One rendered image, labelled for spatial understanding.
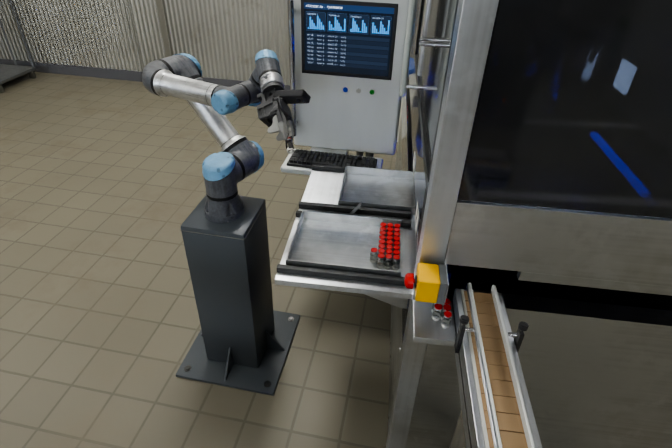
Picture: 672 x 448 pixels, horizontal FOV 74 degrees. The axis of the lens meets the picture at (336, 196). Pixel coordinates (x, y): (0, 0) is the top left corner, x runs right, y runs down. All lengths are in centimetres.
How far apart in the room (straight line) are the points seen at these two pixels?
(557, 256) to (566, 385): 52
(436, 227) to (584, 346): 60
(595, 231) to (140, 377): 191
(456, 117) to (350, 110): 114
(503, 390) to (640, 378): 65
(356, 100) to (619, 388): 144
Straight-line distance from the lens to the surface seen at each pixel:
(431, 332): 122
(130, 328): 254
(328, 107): 210
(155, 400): 224
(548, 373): 158
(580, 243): 124
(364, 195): 169
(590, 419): 181
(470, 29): 94
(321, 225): 152
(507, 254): 122
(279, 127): 133
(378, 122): 209
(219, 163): 165
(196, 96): 157
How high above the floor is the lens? 179
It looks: 33 degrees down
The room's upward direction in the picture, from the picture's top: 2 degrees clockwise
